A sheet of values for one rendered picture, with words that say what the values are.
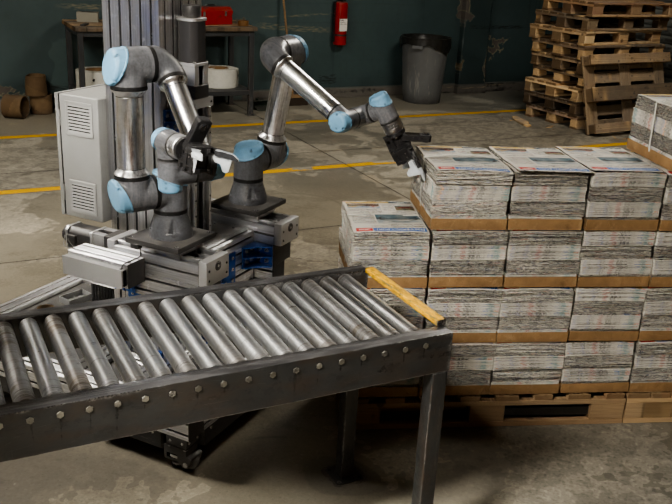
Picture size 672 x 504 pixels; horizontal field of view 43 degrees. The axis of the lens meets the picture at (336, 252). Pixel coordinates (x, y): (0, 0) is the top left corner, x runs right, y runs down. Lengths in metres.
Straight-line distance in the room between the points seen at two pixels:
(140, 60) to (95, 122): 0.52
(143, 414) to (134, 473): 1.11
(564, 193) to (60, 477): 2.06
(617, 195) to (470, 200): 0.56
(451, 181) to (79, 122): 1.37
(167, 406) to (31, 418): 0.31
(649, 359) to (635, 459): 0.41
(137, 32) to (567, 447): 2.22
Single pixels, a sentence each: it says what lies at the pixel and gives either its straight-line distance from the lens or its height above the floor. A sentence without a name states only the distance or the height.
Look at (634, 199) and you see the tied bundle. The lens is 3.38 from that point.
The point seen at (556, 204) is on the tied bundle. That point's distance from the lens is 3.26.
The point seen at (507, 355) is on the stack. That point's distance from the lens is 3.44.
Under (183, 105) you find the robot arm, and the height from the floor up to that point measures 1.30.
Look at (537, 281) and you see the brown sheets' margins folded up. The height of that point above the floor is 0.63.
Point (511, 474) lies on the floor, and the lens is 3.32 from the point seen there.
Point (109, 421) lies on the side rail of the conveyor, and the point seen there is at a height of 0.73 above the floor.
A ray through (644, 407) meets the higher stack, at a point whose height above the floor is 0.07.
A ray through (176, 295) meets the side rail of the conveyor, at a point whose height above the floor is 0.80.
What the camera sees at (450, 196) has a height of 0.96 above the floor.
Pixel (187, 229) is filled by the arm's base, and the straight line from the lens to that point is 2.99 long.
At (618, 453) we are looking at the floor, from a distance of 3.58.
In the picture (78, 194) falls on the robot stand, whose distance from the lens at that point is 3.39.
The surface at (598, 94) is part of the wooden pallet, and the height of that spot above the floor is 0.42.
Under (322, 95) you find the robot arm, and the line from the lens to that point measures 3.13.
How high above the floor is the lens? 1.83
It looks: 20 degrees down
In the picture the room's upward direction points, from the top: 3 degrees clockwise
